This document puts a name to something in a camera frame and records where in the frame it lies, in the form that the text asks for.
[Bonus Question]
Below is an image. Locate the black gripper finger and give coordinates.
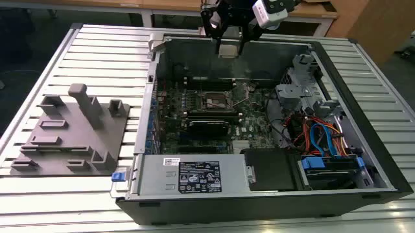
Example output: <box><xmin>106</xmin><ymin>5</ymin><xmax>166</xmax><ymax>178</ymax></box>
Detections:
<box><xmin>237</xmin><ymin>21</ymin><xmax>264</xmax><ymax>54</ymax></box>
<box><xmin>198</xmin><ymin>7</ymin><xmax>225</xmax><ymax>56</ymax></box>

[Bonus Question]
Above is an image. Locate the silver CPU plate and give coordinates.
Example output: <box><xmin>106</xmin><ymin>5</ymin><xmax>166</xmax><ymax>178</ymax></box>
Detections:
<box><xmin>217</xmin><ymin>44</ymin><xmax>242</xmax><ymax>59</ymax></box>

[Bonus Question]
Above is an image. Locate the metal socket cover frame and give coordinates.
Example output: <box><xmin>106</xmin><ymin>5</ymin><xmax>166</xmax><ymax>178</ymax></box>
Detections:
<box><xmin>228</xmin><ymin>82</ymin><xmax>253</xmax><ymax>109</ymax></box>

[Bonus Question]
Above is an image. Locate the CPU socket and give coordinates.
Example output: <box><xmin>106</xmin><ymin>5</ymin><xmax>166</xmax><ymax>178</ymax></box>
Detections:
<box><xmin>198</xmin><ymin>90</ymin><xmax>238</xmax><ymax>114</ymax></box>

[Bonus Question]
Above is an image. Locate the black expansion slot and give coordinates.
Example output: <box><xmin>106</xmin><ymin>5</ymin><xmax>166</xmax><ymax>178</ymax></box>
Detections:
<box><xmin>177</xmin><ymin>145</ymin><xmax>218</xmax><ymax>154</ymax></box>

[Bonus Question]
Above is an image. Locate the grey plastic case latch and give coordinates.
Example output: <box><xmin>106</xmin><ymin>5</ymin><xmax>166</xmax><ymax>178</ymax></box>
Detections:
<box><xmin>146</xmin><ymin>33</ymin><xmax>169</xmax><ymax>53</ymax></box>

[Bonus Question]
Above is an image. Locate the wooden desk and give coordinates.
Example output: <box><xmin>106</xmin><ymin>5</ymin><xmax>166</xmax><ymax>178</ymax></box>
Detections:
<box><xmin>0</xmin><ymin>0</ymin><xmax>340</xmax><ymax>37</ymax></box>

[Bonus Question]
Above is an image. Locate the silver metal drive cage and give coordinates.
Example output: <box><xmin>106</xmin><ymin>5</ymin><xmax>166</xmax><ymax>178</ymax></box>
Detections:
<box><xmin>274</xmin><ymin>54</ymin><xmax>345</xmax><ymax>122</ymax></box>

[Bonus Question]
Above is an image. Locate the wooden cabinet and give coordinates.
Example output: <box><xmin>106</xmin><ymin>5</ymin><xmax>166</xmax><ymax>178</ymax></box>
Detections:
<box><xmin>325</xmin><ymin>0</ymin><xmax>415</xmax><ymax>67</ymax></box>

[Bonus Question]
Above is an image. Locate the green motherboard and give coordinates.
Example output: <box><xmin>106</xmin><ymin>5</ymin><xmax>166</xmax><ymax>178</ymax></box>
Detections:
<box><xmin>154</xmin><ymin>81</ymin><xmax>284</xmax><ymax>155</ymax></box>

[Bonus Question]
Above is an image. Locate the black graphics card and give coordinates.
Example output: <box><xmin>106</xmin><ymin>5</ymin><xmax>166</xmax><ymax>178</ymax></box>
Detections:
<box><xmin>186</xmin><ymin>119</ymin><xmax>230</xmax><ymax>137</ymax></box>

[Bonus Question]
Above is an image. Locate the silver chipset heatsink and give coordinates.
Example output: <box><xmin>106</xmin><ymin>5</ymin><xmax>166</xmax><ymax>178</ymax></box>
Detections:
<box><xmin>232</xmin><ymin>139</ymin><xmax>253</xmax><ymax>149</ymax></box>

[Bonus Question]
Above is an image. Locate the hard disk in blue carrier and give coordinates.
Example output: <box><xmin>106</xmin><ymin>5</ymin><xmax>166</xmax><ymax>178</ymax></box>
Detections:
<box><xmin>300</xmin><ymin>155</ymin><xmax>365</xmax><ymax>191</ymax></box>

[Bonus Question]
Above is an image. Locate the grey parts rack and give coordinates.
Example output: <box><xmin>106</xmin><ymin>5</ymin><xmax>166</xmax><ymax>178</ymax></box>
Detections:
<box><xmin>9</xmin><ymin>83</ymin><xmax>130</xmax><ymax>176</ymax></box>

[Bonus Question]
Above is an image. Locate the silver power supply unit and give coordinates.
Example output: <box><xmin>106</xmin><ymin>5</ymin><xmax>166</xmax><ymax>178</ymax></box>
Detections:
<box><xmin>128</xmin><ymin>154</ymin><xmax>252</xmax><ymax>195</ymax></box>

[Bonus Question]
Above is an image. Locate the black open PC case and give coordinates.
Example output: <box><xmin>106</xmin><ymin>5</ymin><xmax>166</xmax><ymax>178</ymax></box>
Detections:
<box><xmin>114</xmin><ymin>33</ymin><xmax>415</xmax><ymax>226</ymax></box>

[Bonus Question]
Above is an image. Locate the black wire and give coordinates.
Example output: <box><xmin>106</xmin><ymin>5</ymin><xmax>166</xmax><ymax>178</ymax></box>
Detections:
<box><xmin>264</xmin><ymin>92</ymin><xmax>295</xmax><ymax>149</ymax></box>

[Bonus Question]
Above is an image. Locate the blue data wire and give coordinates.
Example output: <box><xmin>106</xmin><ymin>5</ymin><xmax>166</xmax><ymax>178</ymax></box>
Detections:
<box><xmin>309</xmin><ymin>123</ymin><xmax>337</xmax><ymax>160</ymax></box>

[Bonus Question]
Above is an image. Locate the orange yellow wire bundle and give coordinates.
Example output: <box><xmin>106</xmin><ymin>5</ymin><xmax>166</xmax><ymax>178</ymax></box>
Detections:
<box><xmin>323</xmin><ymin>121</ymin><xmax>349</xmax><ymax>156</ymax></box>

